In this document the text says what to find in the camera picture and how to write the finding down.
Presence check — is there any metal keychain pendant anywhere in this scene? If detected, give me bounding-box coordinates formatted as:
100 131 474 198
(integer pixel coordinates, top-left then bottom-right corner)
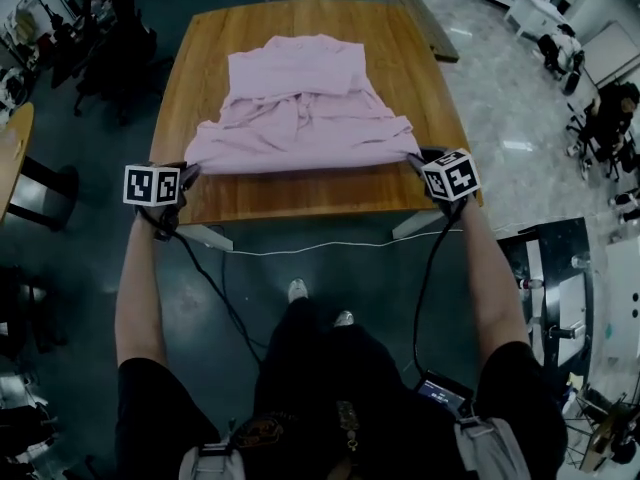
336 399 362 453

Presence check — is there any person's left forearm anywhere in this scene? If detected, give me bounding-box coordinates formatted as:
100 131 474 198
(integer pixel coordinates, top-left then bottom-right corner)
113 207 177 370

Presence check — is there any person's right forearm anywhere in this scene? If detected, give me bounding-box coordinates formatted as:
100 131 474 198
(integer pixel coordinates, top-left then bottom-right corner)
456 199 532 365

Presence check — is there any white table leg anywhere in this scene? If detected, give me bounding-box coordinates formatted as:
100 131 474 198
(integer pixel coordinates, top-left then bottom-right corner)
176 223 235 253
391 209 447 241

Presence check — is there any black ergonomic chair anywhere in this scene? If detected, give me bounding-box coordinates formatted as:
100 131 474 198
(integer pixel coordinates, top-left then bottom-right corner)
51 0 160 125

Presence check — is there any beige board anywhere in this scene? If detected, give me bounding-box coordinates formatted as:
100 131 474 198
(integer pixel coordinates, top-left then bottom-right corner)
581 20 640 88

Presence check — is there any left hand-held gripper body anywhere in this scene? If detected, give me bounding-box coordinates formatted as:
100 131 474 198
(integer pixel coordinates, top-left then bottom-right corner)
123 161 190 242

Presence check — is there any dark wooden platform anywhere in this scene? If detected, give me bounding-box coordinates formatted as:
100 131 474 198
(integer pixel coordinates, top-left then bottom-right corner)
368 0 461 64

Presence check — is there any black scooter with white cover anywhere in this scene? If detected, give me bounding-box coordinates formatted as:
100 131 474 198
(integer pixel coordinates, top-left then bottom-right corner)
536 22 587 96

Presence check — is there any black frame table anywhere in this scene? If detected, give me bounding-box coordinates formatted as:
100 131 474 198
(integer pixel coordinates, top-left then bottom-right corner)
496 216 597 385

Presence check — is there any round wooden table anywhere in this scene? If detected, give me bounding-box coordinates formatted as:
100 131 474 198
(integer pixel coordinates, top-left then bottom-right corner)
0 100 81 233

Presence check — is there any white panel box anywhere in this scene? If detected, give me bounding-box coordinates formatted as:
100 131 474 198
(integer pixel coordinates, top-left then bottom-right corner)
601 234 640 365

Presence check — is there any black screen device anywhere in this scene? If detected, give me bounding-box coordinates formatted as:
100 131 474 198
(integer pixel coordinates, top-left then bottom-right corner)
413 369 475 413

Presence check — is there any pink shirt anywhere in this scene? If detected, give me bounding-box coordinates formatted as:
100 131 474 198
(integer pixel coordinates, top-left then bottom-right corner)
183 33 422 176

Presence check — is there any person's black t-shirt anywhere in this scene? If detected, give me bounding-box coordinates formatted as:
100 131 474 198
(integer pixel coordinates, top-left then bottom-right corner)
114 297 569 480

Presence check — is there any white cabinet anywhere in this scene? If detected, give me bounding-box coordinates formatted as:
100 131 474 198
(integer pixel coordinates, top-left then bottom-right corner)
502 0 570 40

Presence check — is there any black floor cable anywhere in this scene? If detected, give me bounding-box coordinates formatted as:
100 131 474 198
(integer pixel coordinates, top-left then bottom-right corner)
218 224 270 350

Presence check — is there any clothes rack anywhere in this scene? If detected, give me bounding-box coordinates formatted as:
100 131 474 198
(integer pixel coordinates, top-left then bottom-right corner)
3 0 52 50

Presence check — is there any person's left shoe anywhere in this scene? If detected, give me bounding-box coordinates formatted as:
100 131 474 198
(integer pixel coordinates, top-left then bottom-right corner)
287 277 310 304

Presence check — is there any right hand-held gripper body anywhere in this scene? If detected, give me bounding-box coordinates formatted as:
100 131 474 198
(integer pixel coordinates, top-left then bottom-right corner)
422 148 483 218

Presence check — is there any grey shoulder strap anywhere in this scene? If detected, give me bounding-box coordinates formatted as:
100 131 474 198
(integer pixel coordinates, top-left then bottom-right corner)
177 442 247 480
452 414 532 480

